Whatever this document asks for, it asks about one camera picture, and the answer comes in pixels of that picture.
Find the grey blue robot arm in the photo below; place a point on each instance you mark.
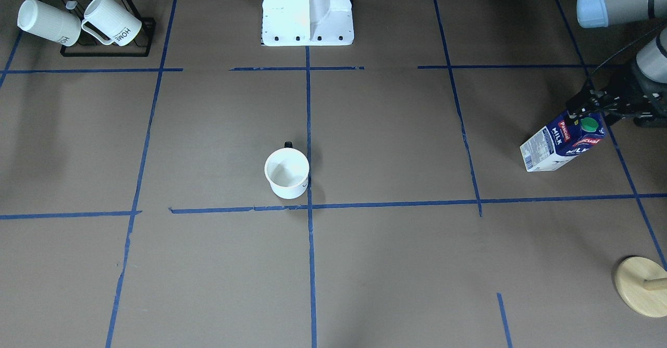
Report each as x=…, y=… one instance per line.
x=651, y=59

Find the wooden mug tree stand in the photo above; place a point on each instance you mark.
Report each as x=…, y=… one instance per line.
x=640, y=282

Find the white smiley face mug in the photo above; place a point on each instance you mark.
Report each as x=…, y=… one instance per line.
x=287, y=170

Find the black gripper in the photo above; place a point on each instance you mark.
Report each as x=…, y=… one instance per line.
x=621, y=84

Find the white ribbed mug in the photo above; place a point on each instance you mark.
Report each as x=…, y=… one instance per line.
x=48, y=22

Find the white HOME mug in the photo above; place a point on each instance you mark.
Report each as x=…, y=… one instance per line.
x=110, y=23

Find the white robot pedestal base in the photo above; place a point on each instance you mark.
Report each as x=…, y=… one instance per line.
x=307, y=23

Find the black wire mug rack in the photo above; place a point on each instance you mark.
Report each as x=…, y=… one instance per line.
x=87, y=46

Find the blue Pascual milk carton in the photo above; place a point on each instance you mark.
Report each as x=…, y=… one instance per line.
x=562, y=140

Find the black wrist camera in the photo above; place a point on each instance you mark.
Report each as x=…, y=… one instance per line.
x=586, y=101

